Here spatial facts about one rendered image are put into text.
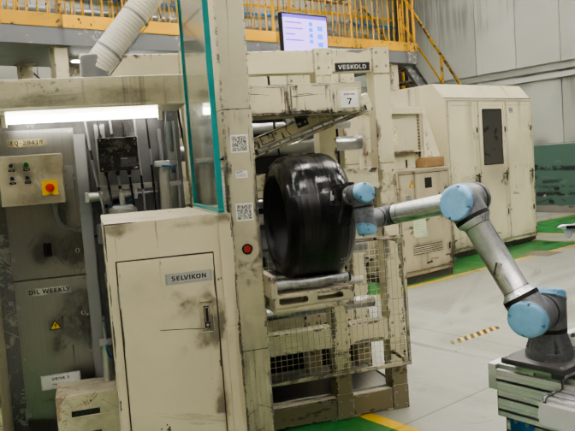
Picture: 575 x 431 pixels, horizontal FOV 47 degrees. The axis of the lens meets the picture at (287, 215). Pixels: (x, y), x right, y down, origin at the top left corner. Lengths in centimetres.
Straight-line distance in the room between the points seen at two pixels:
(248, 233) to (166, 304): 80
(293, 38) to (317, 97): 357
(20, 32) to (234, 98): 528
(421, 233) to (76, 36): 444
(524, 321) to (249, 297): 121
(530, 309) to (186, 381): 109
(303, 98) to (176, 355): 150
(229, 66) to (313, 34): 413
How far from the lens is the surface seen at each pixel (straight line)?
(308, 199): 273
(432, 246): 766
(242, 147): 284
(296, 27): 682
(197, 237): 214
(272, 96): 316
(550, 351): 234
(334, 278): 291
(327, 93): 324
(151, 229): 213
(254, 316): 291
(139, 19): 314
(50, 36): 803
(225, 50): 287
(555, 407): 223
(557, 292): 231
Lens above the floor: 141
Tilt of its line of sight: 4 degrees down
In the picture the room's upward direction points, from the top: 4 degrees counter-clockwise
